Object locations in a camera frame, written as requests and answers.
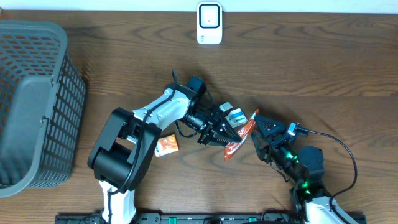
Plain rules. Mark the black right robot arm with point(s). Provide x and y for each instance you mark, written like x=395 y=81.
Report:
x=310 y=199

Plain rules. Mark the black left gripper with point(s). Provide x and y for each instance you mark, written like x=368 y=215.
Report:
x=217 y=138

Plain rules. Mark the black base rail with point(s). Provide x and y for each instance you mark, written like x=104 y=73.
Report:
x=155 y=218

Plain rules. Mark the orange tissue pack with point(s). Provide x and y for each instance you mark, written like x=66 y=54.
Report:
x=166 y=145

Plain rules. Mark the green lid jar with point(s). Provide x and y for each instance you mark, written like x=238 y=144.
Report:
x=225 y=107

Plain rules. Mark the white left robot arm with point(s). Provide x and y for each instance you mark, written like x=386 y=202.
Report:
x=122 y=154

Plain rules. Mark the white barcode scanner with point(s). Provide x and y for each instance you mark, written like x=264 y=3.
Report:
x=209 y=23

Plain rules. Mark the red Top chocolate bar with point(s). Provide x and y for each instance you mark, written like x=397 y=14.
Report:
x=232 y=148

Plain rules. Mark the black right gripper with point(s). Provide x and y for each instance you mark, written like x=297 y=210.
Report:
x=280 y=130

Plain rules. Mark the grey plastic basket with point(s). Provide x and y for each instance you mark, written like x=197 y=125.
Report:
x=42 y=104

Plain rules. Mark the white Panadol box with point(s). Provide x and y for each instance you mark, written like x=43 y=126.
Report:
x=236 y=118

